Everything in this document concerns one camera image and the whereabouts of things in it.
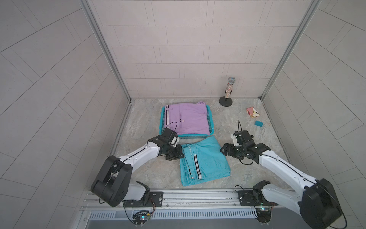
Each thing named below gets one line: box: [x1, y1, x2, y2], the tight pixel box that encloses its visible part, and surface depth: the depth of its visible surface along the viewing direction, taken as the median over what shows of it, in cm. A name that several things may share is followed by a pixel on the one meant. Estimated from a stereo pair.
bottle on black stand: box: [218, 76, 236, 107], surface depth 104 cm
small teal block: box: [254, 120, 264, 127], surface depth 103 cm
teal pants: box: [180, 135, 231, 187], surface depth 82 cm
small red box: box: [245, 106, 261, 119], surface depth 107 cm
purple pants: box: [163, 101, 211, 136], surface depth 95 cm
